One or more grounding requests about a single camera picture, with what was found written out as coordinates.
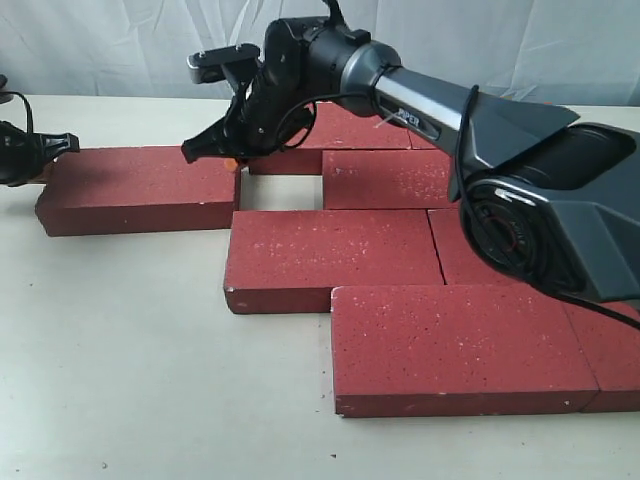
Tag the red brick middle right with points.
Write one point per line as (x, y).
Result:
(459, 265)

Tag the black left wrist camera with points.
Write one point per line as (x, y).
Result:
(6, 95)

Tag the red brick placed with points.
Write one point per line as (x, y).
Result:
(285, 262)

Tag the red brick front right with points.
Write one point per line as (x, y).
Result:
(612, 351)

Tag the red brick angled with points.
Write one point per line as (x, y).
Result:
(125, 190)

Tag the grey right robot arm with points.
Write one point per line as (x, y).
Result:
(544, 196)

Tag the red brick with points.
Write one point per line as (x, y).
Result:
(419, 143)
(612, 351)
(460, 350)
(335, 129)
(459, 265)

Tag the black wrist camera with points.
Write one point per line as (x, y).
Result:
(6, 95)
(235, 64)

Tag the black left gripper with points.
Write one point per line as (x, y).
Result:
(26, 156)

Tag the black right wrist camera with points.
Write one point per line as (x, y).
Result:
(235, 64)

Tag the red brick front left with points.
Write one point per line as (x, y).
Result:
(460, 350)

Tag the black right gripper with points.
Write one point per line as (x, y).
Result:
(302, 60)

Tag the white backdrop curtain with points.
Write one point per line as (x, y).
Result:
(571, 52)

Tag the red brick second row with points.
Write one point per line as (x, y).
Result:
(385, 179)

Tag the red brick back right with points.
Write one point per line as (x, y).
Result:
(419, 143)

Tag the red brick back left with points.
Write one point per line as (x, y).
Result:
(335, 129)

